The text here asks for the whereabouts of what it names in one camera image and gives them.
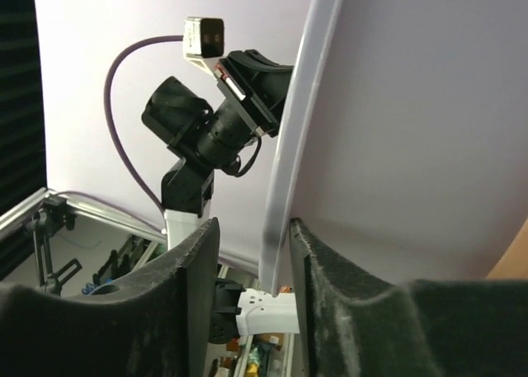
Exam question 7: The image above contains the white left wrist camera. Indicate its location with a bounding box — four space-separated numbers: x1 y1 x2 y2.
182 16 224 76

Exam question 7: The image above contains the orange plastic bucket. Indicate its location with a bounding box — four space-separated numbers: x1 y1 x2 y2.
487 220 528 280

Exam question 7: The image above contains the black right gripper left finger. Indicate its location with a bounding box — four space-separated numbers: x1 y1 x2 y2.
1 219 219 376

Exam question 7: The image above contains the light blue plastic bucket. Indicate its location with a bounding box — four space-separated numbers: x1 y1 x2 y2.
258 0 527 293

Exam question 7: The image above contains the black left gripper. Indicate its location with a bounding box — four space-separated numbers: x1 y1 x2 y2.
214 49 294 137

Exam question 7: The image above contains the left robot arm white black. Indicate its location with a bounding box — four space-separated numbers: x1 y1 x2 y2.
141 49 300 344

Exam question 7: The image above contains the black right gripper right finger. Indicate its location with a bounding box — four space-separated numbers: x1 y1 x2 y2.
289 219 527 376

